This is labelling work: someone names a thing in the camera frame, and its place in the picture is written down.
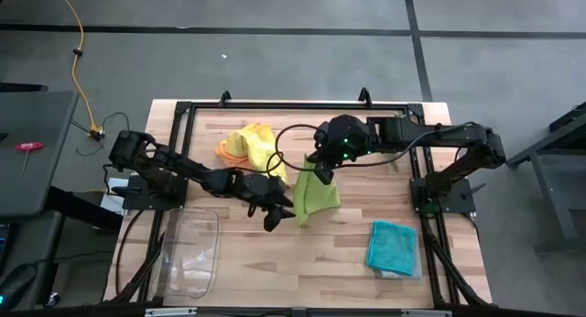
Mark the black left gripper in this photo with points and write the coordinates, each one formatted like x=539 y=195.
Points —
x=258 y=189

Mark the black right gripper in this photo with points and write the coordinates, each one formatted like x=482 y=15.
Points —
x=322 y=145

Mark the green microfiber towel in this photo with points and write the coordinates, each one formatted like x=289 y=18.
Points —
x=313 y=198

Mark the yellow microfiber towel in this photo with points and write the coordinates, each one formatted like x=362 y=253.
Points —
x=256 y=145

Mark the orange microfiber towel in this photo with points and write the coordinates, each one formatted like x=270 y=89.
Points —
x=224 y=154

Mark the blue microfiber towel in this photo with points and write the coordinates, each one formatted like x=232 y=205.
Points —
x=391 y=246

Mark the clear plastic bin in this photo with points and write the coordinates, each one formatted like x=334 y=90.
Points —
x=187 y=257

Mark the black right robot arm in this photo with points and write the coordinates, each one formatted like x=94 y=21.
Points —
x=435 y=136

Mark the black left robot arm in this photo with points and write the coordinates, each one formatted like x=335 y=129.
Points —
x=183 y=168

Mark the black table clamp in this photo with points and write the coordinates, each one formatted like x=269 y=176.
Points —
x=365 y=96
x=224 y=97

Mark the white box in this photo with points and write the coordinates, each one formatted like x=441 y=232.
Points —
x=112 y=203

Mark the dark grey metal cart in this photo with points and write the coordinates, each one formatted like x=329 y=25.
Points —
x=563 y=193

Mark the grey work table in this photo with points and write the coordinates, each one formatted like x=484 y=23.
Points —
x=27 y=189

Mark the dark desk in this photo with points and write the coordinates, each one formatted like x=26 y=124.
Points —
x=27 y=243

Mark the black computer mouse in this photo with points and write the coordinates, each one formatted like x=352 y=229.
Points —
x=16 y=285

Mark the black aluminium table frame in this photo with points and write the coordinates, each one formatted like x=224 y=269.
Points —
x=297 y=106

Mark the silver metal bracket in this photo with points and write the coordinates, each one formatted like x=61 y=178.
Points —
x=426 y=313
x=169 y=312

